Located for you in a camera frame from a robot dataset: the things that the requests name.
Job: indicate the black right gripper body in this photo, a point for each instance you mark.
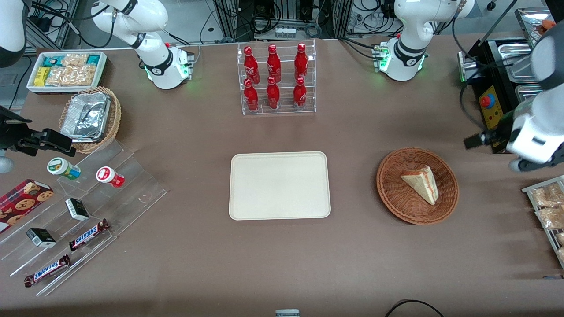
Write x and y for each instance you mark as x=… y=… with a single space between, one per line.
x=9 y=133

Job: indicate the triangle sandwich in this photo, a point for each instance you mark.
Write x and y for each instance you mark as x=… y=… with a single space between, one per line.
x=422 y=182

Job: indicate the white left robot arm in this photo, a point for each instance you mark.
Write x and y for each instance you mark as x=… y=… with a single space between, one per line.
x=410 y=26

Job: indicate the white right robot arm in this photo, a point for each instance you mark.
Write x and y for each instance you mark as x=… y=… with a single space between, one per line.
x=154 y=57

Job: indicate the light wicker basket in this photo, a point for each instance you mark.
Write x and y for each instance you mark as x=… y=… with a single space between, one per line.
x=115 y=119

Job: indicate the brown wicker basket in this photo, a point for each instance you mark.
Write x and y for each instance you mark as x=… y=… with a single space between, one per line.
x=392 y=193

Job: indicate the steel tray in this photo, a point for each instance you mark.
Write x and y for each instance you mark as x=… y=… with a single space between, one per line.
x=528 y=22

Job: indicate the beige plastic tray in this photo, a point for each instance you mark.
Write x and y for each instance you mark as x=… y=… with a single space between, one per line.
x=279 y=185

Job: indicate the black box with emergency button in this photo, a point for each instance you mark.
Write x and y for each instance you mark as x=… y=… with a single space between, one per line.
x=489 y=105

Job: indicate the green lid cup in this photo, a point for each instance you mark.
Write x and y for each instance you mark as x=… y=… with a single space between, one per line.
x=61 y=167

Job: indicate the steel food pan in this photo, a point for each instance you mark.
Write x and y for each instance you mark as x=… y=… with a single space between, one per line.
x=526 y=92
x=515 y=59

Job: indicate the aluminium foil container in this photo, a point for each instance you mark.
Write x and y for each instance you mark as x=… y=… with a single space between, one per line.
x=86 y=116

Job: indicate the white plastic snack bin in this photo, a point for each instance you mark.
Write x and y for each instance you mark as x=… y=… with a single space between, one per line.
x=35 y=88

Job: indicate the red cookie box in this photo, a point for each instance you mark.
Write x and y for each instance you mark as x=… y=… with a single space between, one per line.
x=22 y=202

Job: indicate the red lid cup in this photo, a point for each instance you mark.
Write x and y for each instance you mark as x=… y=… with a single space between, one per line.
x=108 y=176

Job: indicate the yellow snack packet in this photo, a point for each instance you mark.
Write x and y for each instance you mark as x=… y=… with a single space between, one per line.
x=42 y=76

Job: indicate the large rice cracker bag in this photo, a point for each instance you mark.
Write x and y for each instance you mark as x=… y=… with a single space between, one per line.
x=72 y=75

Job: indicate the silver metal box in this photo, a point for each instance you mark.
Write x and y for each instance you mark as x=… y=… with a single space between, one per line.
x=467 y=66

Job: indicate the small black box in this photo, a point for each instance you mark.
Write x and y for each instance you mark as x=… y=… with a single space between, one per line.
x=40 y=237
x=77 y=209

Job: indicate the clear bag of snacks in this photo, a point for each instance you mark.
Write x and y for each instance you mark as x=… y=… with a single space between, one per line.
x=546 y=196
x=551 y=218

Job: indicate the teal snack packet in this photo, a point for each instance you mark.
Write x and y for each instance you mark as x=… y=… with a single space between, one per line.
x=93 y=59
x=53 y=60

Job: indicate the small rice cracker bag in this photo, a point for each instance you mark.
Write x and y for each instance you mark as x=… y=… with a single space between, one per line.
x=75 y=60

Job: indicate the clear acrylic stepped display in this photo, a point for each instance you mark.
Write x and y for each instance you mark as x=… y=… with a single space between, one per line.
x=132 y=193

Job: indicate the snickers chocolate bar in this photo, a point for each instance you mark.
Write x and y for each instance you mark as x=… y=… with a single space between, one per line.
x=88 y=235
x=47 y=270

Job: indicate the black metal rod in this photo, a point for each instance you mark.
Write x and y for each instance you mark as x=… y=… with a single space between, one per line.
x=493 y=27

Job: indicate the red cola bottle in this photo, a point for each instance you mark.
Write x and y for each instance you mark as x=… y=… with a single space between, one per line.
x=250 y=97
x=273 y=64
x=301 y=61
x=272 y=94
x=299 y=93
x=251 y=66

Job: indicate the clear acrylic bottle rack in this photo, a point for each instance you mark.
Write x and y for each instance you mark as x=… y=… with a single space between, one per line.
x=277 y=110

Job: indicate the white power strip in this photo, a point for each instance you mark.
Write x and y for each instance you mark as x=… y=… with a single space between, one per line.
x=285 y=32

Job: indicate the grey device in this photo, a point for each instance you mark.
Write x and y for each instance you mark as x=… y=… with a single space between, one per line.
x=287 y=313

